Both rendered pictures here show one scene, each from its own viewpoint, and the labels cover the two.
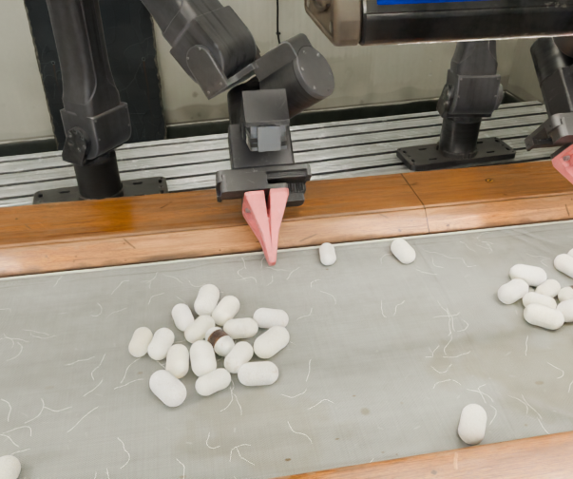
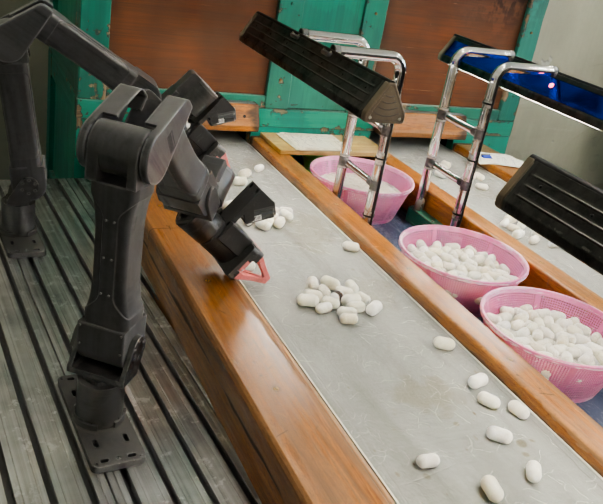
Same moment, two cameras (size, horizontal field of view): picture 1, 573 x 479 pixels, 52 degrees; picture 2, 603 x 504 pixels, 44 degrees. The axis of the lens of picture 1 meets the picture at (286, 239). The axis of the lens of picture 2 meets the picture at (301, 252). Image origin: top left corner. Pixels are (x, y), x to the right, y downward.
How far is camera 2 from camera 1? 1.41 m
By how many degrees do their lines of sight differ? 90
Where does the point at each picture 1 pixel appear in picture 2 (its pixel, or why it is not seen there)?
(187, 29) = (207, 181)
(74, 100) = (137, 309)
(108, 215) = (242, 333)
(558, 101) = (205, 139)
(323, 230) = not seen: hidden behind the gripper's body
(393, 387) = (335, 262)
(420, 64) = not seen: outside the picture
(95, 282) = (300, 346)
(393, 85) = not seen: outside the picture
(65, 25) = (139, 240)
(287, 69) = (227, 175)
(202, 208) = (221, 296)
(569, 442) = (356, 227)
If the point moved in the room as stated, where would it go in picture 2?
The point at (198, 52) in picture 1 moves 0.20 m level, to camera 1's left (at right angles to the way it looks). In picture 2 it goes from (213, 192) to (235, 251)
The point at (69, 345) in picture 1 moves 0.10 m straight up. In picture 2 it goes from (357, 346) to (370, 290)
